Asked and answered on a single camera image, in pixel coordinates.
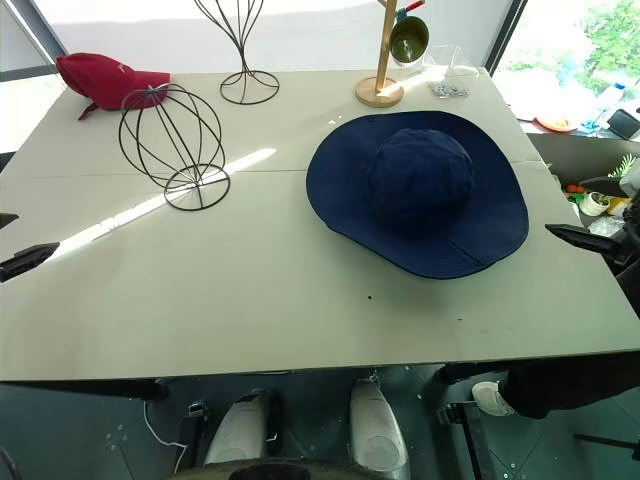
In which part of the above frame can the black box device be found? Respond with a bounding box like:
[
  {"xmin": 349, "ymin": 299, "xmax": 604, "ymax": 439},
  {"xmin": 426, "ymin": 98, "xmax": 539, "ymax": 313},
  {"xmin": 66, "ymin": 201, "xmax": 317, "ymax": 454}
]
[{"xmin": 606, "ymin": 108, "xmax": 640, "ymax": 142}]

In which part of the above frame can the green mug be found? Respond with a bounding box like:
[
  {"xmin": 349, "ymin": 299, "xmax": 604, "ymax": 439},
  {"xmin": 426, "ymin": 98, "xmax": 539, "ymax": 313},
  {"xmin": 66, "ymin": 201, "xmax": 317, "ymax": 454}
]
[{"xmin": 389, "ymin": 15, "xmax": 431, "ymax": 68}]

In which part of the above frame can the silver robot leg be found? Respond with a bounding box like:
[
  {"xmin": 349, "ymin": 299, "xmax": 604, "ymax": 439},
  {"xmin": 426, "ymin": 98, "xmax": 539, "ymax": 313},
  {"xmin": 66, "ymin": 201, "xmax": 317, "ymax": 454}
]
[
  {"xmin": 203, "ymin": 388, "xmax": 282, "ymax": 467},
  {"xmin": 348, "ymin": 378, "xmax": 412, "ymax": 480}
]

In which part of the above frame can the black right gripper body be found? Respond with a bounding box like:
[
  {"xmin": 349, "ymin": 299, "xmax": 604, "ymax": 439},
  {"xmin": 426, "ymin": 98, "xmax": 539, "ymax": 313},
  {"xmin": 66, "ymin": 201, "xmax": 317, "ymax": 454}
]
[{"xmin": 610, "ymin": 202, "xmax": 640, "ymax": 275}]

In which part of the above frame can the orange plate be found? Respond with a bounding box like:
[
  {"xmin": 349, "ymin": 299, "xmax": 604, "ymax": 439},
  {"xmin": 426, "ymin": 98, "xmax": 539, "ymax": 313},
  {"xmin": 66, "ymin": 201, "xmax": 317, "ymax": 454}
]
[{"xmin": 533, "ymin": 115, "xmax": 578, "ymax": 134}]

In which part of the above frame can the black wire globe hat stand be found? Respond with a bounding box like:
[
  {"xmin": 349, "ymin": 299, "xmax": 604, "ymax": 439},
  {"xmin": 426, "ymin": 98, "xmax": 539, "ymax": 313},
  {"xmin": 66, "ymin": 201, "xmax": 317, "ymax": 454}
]
[{"xmin": 118, "ymin": 83, "xmax": 232, "ymax": 212}]

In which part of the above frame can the white sneaker of bystander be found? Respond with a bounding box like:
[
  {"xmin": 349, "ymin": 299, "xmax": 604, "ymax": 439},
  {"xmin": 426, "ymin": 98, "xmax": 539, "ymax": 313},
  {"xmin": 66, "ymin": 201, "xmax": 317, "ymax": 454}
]
[{"xmin": 471, "ymin": 380, "xmax": 519, "ymax": 418}]

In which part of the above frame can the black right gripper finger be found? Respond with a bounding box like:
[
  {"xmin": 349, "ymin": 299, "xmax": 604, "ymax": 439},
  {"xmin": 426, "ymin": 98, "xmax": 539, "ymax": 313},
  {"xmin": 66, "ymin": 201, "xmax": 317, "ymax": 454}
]
[{"xmin": 544, "ymin": 223, "xmax": 615, "ymax": 262}]

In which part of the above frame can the black metal floor frame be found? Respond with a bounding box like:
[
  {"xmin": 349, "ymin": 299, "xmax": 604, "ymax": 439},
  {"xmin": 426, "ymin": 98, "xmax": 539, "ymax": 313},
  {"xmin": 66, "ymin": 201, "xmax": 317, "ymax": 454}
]
[{"xmin": 436, "ymin": 399, "xmax": 503, "ymax": 480}]

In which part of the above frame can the green artificial plant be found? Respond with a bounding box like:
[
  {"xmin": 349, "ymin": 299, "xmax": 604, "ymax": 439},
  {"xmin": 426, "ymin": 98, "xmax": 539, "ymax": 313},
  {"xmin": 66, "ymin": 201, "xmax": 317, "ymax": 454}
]
[{"xmin": 606, "ymin": 153, "xmax": 640, "ymax": 182}]

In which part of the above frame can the red baseball cap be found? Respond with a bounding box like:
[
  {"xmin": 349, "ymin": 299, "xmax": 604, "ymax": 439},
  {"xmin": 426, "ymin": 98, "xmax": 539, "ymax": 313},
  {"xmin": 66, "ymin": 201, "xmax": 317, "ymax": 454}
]
[{"xmin": 55, "ymin": 52, "xmax": 172, "ymax": 122}]

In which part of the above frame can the white cable on floor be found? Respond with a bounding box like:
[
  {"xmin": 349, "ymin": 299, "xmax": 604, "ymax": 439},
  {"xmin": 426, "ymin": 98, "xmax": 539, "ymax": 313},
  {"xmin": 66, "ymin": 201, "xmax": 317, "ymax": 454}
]
[{"xmin": 143, "ymin": 398, "xmax": 190, "ymax": 472}]

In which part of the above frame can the small white plant pot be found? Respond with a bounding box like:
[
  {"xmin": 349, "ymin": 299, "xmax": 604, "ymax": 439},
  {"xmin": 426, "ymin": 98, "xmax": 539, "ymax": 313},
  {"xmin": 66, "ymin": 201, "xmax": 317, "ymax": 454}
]
[{"xmin": 581, "ymin": 191, "xmax": 612, "ymax": 218}]

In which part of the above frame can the navy blue wide-brim hat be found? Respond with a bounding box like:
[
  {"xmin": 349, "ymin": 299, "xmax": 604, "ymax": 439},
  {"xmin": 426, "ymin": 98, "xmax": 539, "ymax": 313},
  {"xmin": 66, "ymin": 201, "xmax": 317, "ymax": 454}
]
[{"xmin": 305, "ymin": 110, "xmax": 530, "ymax": 281}]

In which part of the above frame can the wooden mug tree stand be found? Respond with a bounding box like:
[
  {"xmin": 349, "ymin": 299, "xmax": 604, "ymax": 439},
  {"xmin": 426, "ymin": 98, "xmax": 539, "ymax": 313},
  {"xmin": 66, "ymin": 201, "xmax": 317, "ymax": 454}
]
[{"xmin": 354, "ymin": 0, "xmax": 406, "ymax": 108}]

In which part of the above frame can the black trouser leg of bystander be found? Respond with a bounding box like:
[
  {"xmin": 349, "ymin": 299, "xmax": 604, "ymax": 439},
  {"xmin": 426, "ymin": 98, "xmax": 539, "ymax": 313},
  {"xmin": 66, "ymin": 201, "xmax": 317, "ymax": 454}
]
[{"xmin": 498, "ymin": 349, "xmax": 640, "ymax": 421}]

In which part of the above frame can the dark rounded robot torso shape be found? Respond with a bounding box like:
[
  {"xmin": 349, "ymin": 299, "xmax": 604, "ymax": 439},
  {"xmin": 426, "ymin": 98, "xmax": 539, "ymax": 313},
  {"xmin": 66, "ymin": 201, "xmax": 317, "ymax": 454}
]
[{"xmin": 169, "ymin": 461, "xmax": 382, "ymax": 480}]

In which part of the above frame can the silver robot right leg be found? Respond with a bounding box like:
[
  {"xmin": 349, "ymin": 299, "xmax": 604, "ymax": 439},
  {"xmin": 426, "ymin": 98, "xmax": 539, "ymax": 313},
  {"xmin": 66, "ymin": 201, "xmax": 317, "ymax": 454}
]
[{"xmin": 348, "ymin": 378, "xmax": 412, "ymax": 480}]

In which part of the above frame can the tall black wire stand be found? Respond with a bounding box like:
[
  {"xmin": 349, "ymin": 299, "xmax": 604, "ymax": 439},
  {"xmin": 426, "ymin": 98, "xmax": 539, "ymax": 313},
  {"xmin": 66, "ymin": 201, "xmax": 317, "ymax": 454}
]
[{"xmin": 192, "ymin": 0, "xmax": 281, "ymax": 107}]

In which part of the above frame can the silver robot left leg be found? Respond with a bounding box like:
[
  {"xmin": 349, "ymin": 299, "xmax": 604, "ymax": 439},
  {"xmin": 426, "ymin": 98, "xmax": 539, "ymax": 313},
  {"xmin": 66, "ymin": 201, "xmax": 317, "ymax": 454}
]
[{"xmin": 203, "ymin": 388, "xmax": 282, "ymax": 467}]

